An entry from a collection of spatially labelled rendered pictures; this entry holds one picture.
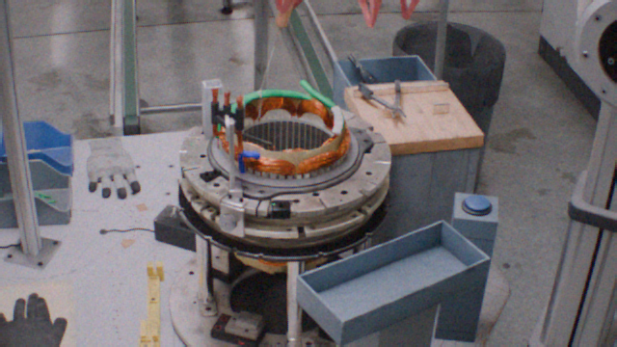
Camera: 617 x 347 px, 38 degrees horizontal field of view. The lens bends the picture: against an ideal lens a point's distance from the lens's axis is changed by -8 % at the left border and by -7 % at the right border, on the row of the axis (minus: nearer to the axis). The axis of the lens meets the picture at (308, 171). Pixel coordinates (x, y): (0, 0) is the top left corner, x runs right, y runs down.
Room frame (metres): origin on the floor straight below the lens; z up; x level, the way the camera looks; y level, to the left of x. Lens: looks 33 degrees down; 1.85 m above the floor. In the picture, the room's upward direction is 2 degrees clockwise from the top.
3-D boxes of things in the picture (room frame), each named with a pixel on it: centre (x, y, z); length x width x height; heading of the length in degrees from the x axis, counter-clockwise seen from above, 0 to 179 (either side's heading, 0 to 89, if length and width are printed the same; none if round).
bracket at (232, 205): (1.08, 0.10, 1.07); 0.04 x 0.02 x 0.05; 66
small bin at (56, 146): (1.64, 0.59, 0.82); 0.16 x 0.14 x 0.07; 104
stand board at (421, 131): (1.42, -0.17, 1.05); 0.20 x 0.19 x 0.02; 15
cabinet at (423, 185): (1.42, -0.17, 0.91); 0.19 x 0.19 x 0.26; 15
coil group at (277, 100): (1.30, 0.05, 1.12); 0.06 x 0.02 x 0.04; 108
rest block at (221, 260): (1.30, 0.13, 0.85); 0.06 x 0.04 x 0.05; 150
